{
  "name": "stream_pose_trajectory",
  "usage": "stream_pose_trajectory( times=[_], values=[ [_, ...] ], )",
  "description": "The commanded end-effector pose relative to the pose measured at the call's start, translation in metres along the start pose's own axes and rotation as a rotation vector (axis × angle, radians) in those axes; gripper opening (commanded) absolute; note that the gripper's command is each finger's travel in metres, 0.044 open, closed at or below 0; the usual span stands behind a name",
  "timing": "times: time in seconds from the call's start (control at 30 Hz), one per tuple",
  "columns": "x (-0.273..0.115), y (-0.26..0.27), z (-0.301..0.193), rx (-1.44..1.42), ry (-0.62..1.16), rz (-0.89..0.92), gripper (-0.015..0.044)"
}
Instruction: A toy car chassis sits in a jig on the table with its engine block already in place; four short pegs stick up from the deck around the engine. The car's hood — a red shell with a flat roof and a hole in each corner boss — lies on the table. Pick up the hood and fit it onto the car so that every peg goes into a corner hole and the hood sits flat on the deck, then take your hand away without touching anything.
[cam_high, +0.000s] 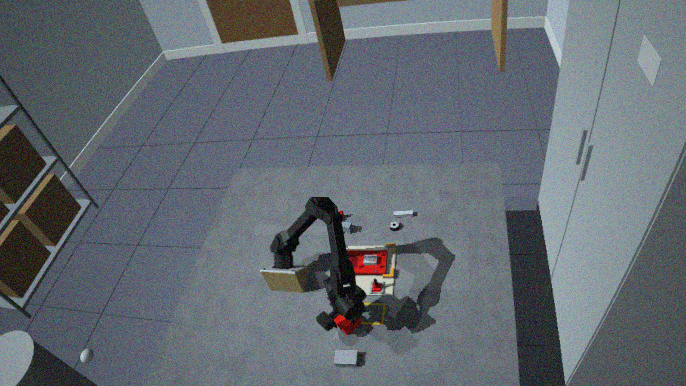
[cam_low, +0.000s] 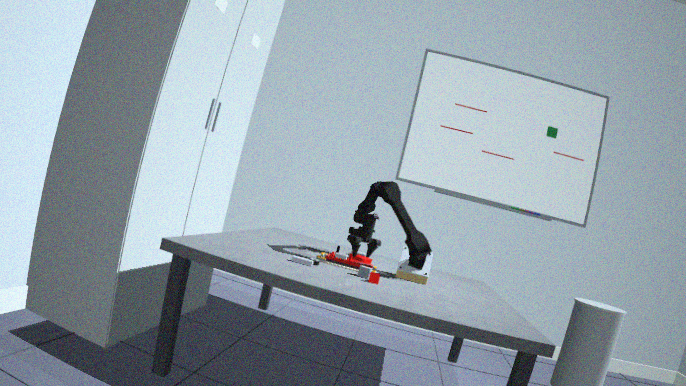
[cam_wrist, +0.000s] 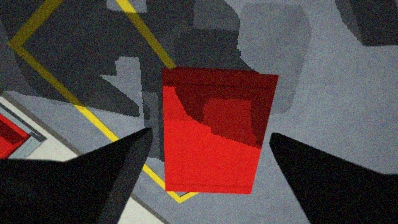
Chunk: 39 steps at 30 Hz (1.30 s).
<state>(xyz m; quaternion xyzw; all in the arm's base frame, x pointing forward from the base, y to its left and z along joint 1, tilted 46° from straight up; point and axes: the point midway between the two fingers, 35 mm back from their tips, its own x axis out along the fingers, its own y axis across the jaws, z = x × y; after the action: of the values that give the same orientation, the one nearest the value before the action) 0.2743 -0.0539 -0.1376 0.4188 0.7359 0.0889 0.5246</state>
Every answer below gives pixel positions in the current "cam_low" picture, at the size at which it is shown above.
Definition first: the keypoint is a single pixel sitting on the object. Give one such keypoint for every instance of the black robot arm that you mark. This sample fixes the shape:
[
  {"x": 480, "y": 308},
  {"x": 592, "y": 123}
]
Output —
[{"x": 390, "y": 192}]

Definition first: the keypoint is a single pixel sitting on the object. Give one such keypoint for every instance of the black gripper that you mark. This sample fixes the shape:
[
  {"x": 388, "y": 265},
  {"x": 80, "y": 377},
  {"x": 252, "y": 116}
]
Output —
[{"x": 366, "y": 237}]

